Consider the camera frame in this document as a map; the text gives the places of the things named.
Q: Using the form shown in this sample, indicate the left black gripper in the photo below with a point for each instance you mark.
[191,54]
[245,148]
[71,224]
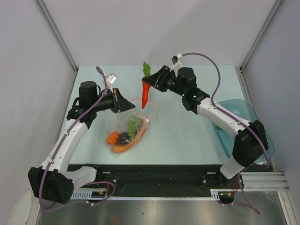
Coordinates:
[119,103]

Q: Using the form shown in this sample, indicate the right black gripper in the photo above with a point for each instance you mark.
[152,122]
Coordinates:
[158,79]

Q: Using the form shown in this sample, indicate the red toy carrot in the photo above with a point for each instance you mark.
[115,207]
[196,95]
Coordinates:
[146,68]

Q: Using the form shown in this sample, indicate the clear zip top bag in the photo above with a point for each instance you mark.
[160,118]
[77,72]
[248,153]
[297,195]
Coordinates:
[118,123]

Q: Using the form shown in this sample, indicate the orange toy pumpkin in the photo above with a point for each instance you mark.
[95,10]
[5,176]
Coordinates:
[112,138]

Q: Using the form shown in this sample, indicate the dark purple toy fruit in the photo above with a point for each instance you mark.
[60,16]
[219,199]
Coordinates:
[123,138]

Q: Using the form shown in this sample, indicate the green toy grapes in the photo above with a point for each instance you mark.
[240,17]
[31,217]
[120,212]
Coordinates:
[133,125]

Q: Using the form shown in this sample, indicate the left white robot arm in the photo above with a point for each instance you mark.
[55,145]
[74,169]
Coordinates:
[51,180]

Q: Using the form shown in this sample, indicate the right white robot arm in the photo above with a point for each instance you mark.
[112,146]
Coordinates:
[250,141]

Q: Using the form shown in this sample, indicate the blue plastic food tray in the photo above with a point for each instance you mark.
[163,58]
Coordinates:
[240,108]

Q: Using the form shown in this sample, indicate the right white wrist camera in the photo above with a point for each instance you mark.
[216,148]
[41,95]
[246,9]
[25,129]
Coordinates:
[176,62]

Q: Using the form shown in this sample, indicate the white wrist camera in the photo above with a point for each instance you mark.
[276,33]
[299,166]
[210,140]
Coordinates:
[176,62]
[110,79]

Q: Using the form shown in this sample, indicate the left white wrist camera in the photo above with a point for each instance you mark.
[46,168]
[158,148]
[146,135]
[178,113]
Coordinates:
[110,79]

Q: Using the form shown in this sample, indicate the white slotted cable duct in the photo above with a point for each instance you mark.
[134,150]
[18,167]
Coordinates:
[98,195]

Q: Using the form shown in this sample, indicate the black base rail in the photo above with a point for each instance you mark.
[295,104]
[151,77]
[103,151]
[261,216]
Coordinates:
[162,180]

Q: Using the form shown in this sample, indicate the aluminium frame profile right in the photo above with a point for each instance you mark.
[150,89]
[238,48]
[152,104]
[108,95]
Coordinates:
[273,182]

